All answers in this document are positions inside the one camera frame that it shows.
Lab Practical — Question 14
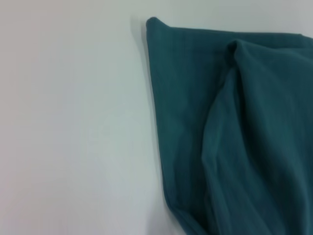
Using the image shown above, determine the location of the teal FREE print T-shirt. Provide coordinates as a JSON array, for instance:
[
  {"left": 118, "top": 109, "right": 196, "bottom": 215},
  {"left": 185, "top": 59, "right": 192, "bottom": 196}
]
[{"left": 146, "top": 16, "right": 313, "bottom": 235}]

